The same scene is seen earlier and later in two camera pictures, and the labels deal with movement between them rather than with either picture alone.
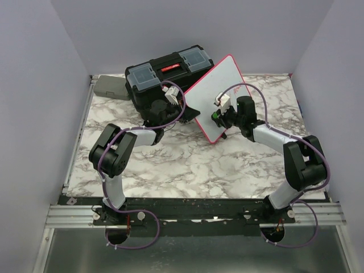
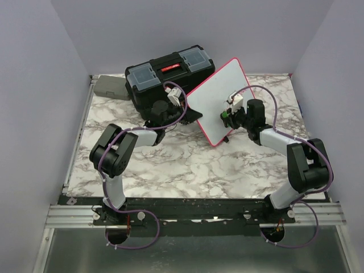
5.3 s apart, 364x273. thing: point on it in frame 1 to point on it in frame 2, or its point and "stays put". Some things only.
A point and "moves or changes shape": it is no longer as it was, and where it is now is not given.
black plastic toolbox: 144,82 stays put
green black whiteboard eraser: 215,116 moves or changes shape
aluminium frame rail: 66,213 stays put
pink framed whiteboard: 227,79 stays put
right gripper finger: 219,123 to 229,122
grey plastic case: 112,87 stays put
